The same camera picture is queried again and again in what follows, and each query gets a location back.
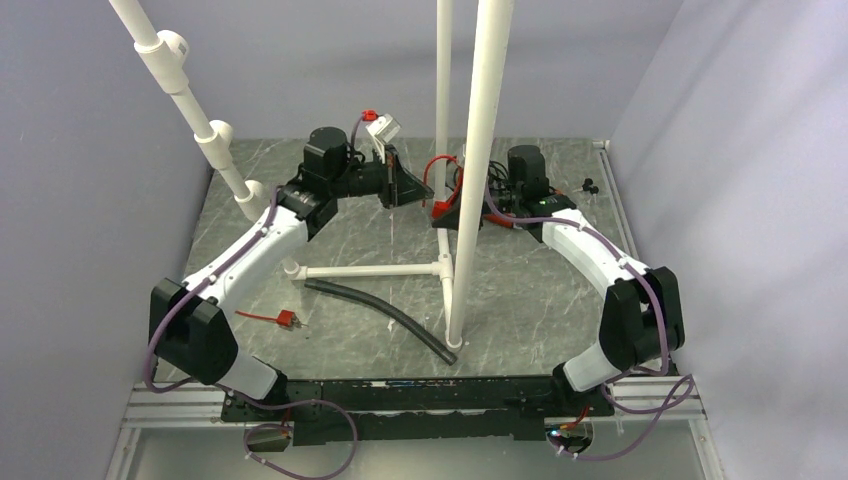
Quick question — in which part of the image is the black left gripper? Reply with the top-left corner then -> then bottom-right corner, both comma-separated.
331,146 -> 435,211

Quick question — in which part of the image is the red wire with connector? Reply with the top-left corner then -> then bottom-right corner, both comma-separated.
422,154 -> 465,221

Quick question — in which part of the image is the small black key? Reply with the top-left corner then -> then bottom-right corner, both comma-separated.
574,178 -> 600,195

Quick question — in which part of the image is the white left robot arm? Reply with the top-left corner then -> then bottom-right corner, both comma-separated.
144,127 -> 434,420

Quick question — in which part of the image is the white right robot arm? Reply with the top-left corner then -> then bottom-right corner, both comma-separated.
481,145 -> 685,415

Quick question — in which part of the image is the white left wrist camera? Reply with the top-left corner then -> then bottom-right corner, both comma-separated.
367,114 -> 402,156

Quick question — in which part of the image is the black corrugated hose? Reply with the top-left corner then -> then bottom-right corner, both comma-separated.
303,277 -> 460,367

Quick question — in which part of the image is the short red wire connector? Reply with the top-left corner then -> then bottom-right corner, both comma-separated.
235,310 -> 304,330

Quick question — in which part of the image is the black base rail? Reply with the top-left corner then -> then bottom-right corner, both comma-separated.
221,375 -> 613,446

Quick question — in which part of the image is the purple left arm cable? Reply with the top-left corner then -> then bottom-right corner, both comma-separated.
142,113 -> 359,480

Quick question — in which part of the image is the white PVC pipe frame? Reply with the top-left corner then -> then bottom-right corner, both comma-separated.
107,0 -> 515,351

